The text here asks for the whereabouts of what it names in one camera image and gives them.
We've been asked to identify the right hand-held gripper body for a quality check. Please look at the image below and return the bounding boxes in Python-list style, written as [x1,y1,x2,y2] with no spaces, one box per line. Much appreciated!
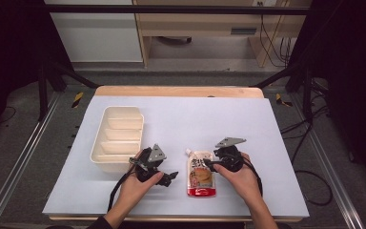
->
[213,136,248,174]

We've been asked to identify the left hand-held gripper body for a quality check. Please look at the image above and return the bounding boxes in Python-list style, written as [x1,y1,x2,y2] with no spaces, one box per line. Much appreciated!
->
[129,143,168,183]

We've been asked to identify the white and red spout pouch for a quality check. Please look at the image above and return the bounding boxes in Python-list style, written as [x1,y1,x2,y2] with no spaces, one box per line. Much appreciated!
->
[185,148,217,198]

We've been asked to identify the cream divided plastic container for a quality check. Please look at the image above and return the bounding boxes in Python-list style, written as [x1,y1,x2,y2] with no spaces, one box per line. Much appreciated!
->
[90,105,145,175]

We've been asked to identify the person's right hand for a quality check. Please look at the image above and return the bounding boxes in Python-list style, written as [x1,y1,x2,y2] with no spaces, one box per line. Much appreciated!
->
[213,153,263,205]

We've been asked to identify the person's left hand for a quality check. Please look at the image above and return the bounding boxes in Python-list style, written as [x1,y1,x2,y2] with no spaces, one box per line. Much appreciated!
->
[117,171,165,213]

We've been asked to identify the white table mat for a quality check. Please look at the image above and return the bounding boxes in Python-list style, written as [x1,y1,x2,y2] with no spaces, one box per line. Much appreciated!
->
[42,95,310,219]

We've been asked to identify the yellow and black tape marker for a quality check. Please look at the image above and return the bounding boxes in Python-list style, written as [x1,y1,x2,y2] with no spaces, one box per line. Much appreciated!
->
[274,93,294,108]
[71,91,86,110]

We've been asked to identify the wooden table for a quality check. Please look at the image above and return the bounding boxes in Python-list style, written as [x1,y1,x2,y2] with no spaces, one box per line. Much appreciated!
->
[49,85,303,223]

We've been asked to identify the black metal stand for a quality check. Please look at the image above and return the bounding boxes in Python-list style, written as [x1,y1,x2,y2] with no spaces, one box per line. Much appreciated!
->
[253,61,315,120]
[37,60,100,122]

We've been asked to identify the white cabinet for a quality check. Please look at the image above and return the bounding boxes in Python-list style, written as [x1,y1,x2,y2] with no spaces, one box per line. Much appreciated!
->
[43,0,145,64]

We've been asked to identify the dark curtain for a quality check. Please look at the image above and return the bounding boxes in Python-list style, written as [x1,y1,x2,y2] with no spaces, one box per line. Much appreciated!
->
[0,0,74,147]
[288,0,366,195]

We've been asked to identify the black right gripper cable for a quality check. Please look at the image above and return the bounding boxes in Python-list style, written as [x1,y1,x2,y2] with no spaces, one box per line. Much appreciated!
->
[240,154,264,198]

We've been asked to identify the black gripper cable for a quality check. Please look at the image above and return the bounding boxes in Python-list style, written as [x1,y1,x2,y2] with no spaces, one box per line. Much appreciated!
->
[240,154,264,198]
[107,160,141,213]

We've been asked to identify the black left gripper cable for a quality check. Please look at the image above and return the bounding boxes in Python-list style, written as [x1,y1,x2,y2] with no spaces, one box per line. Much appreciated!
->
[107,160,141,213]

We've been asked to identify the black floor cables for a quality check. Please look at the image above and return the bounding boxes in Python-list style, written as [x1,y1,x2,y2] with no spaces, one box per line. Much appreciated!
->
[279,77,335,207]

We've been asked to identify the aluminium floor rail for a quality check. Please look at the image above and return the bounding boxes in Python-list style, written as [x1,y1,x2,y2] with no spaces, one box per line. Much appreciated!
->
[0,91,62,229]
[290,92,366,229]

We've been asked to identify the black hanging cables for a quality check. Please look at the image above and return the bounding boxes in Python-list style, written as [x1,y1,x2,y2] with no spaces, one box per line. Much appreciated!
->
[257,1,293,69]

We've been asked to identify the thin black floor cable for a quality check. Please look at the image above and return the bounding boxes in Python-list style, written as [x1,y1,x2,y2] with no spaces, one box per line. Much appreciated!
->
[0,105,17,126]

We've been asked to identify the black horizontal frame bar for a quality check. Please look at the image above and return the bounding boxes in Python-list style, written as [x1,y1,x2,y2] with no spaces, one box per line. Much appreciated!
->
[43,4,313,15]

